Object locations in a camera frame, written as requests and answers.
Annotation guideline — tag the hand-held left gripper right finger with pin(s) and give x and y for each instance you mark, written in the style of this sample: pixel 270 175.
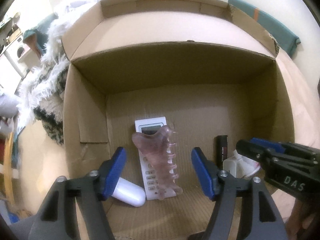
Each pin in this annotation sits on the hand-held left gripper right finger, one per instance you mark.
pixel 203 172

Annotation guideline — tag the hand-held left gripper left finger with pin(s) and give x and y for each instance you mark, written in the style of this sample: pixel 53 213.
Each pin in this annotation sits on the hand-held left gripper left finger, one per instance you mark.
pixel 115 172

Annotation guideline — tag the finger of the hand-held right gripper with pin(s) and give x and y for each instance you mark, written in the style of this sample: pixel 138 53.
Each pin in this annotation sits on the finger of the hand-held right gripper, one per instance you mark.
pixel 252 150
pixel 270 145

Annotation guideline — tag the red label pill bottle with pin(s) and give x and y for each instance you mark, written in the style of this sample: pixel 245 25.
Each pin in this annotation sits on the red label pill bottle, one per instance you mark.
pixel 247 165

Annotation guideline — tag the white rounded bottle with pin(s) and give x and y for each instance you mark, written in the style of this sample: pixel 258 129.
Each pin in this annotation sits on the white rounded bottle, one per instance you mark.
pixel 130 192

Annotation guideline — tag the black lighter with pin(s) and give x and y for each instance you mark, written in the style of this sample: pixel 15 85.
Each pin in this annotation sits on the black lighter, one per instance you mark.
pixel 221 145

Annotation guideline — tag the clear pink hair claw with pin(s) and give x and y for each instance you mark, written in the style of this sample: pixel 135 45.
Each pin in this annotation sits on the clear pink hair claw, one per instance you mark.
pixel 157 152

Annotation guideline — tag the white remote control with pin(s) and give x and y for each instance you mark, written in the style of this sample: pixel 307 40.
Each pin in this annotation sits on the white remote control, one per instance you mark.
pixel 150 122

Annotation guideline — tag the cardboard box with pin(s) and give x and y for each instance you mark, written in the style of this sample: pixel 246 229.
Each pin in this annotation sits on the cardboard box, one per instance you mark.
pixel 200 100

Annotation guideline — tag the person's right hand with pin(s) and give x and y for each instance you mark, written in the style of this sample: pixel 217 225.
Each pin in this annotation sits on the person's right hand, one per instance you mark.
pixel 305 217

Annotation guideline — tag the shaggy patterned blanket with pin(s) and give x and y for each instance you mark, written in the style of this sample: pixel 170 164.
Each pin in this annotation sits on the shaggy patterned blanket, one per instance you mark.
pixel 47 80

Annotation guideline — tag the stuffed white bag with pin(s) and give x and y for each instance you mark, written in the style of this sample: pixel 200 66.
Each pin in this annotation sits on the stuffed white bag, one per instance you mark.
pixel 7 105

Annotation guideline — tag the white washing machine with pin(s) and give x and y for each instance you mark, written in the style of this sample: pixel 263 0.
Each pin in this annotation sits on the white washing machine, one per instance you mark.
pixel 17 51

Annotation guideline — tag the dark teal cloth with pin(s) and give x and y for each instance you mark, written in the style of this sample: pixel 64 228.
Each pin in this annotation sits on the dark teal cloth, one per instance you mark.
pixel 30 33

